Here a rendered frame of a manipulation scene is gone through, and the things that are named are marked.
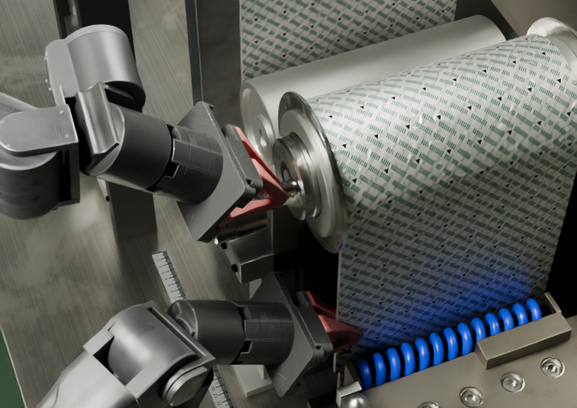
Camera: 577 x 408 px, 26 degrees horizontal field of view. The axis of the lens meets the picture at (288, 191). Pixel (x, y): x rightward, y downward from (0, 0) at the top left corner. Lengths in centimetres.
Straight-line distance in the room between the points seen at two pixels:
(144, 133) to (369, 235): 25
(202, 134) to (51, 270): 54
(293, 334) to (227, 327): 7
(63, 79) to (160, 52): 76
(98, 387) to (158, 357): 5
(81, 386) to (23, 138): 22
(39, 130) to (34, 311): 57
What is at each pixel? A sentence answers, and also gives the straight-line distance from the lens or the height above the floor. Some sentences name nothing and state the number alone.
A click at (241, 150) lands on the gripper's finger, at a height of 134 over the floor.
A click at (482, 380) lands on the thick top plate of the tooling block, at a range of 124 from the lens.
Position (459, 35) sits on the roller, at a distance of 126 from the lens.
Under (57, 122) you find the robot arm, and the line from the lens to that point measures 92.
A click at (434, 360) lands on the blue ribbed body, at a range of 125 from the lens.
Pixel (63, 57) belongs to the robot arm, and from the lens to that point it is 98.
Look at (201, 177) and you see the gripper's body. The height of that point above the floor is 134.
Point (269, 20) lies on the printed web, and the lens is 121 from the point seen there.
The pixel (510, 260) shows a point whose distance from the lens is 123.
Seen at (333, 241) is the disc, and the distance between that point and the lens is 109.
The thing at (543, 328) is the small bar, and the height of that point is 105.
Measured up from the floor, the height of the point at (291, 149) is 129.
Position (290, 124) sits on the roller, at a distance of 109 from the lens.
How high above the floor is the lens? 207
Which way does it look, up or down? 49 degrees down
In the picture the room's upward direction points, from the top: straight up
